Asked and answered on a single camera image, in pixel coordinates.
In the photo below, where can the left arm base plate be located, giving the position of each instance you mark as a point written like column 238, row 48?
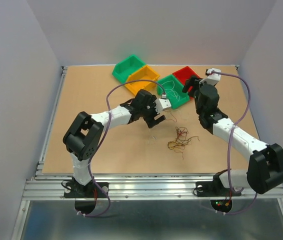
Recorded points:
column 75, row 190

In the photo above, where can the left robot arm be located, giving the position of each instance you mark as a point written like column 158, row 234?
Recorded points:
column 87, row 131

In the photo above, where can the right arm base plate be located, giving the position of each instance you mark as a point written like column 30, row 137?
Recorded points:
column 210, row 189

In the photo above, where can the red bin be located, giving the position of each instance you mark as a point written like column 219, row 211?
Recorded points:
column 181, row 76

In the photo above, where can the green bin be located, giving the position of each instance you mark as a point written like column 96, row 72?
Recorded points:
column 167, row 84
column 126, row 67

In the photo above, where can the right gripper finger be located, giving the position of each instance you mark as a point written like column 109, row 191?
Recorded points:
column 195, row 78
column 187, row 87

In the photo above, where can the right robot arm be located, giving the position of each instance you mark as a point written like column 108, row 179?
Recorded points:
column 265, row 161

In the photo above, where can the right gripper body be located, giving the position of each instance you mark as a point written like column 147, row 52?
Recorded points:
column 196, row 85

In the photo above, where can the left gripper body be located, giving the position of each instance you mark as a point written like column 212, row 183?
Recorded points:
column 149, row 110

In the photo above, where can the far green bin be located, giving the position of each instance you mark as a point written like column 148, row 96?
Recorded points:
column 126, row 67

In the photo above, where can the near green bin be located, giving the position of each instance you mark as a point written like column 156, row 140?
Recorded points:
column 167, row 84

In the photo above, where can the yellow bin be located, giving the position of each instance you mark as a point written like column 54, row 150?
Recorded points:
column 142, row 79

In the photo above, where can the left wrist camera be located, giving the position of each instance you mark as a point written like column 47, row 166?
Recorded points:
column 162, row 104

